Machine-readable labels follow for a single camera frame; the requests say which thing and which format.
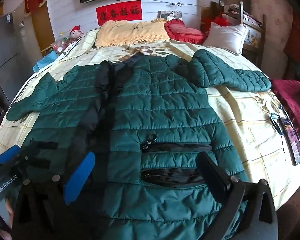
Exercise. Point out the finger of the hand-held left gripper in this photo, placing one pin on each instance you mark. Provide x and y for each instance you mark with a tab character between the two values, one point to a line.
40	163
8	153

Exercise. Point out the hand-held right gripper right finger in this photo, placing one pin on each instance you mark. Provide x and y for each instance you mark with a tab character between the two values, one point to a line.
212	170

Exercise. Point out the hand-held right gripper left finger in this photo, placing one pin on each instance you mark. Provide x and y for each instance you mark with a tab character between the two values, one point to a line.
80	177

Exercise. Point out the green quilted puffer jacket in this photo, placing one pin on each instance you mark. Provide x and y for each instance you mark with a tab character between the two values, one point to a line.
165	105

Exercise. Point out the floral cream bedspread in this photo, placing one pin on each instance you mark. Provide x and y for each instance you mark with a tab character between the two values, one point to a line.
240	110

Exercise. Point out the blue box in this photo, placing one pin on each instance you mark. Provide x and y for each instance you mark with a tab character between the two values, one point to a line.
43	62

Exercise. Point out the grey refrigerator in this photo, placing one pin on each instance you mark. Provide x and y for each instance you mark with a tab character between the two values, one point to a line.
5	55

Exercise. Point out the dark red blanket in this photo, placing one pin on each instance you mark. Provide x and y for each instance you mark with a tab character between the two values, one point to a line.
290	95

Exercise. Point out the cluster of small bottles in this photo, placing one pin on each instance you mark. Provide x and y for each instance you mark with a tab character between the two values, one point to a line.
61	43

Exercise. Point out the wooden door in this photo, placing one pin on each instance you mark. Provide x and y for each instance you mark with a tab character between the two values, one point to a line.
42	30

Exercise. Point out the white pillow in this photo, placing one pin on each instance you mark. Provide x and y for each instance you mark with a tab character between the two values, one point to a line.
225	38

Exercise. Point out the plush toy with red hat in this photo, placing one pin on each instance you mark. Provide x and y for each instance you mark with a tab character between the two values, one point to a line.
76	32

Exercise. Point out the red ruffled cushion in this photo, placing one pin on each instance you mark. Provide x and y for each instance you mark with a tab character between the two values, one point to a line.
185	32

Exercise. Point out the wooden rack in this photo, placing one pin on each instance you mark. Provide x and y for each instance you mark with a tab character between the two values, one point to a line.
261	35

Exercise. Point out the red cloth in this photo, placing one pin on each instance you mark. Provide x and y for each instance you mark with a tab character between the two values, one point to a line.
215	21

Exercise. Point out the yellow fringed pillow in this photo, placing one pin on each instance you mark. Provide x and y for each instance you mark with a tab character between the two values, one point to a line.
130	33

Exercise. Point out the framed photo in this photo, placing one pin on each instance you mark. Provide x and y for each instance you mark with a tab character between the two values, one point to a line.
170	15

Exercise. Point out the red wall banner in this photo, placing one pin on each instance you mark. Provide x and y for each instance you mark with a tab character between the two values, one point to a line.
120	11

